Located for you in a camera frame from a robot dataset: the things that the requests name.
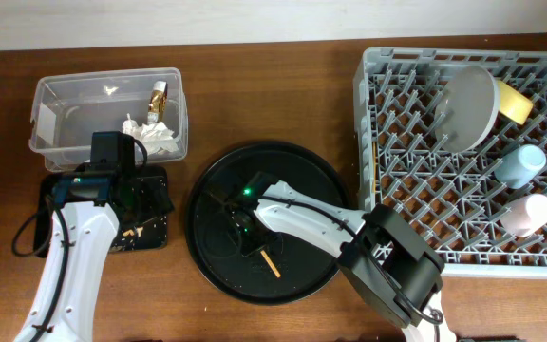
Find wooden chopstick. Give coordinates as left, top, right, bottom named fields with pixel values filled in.
left=259, top=250, right=281, bottom=278
left=371, top=142, right=377, bottom=194

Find grey dishwasher rack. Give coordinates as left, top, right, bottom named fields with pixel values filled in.
left=353, top=47, right=547, bottom=279

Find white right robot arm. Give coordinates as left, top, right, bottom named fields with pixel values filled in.
left=223, top=174, right=458, bottom=341

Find light blue cup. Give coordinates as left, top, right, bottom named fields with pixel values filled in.
left=494, top=144, right=547, bottom=189

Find pink cup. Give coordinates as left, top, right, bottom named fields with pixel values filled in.
left=500, top=194, right=547, bottom=237

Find round black tray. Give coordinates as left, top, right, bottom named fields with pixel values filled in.
left=184, top=142, right=350, bottom=305

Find black rectangular tray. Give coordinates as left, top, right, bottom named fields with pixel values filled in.
left=33, top=165, right=174, bottom=253

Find grey round plate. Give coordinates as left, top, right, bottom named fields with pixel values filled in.
left=433, top=66, right=500, bottom=153

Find food scraps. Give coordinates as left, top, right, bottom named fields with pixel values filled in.
left=110, top=215, right=167, bottom=252

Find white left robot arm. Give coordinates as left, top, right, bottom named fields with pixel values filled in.
left=16, top=166, right=174, bottom=341

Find yellow bowl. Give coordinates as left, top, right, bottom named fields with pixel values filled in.
left=497, top=80, right=534, bottom=125

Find clear plastic waste bin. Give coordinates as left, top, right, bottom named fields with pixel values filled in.
left=28, top=67, right=189, bottom=172

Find gold snack wrapper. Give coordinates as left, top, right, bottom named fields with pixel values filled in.
left=147, top=81, right=168, bottom=124

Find white tissue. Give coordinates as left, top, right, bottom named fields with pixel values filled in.
left=122, top=113, right=141, bottom=137
left=139, top=122, right=179, bottom=155

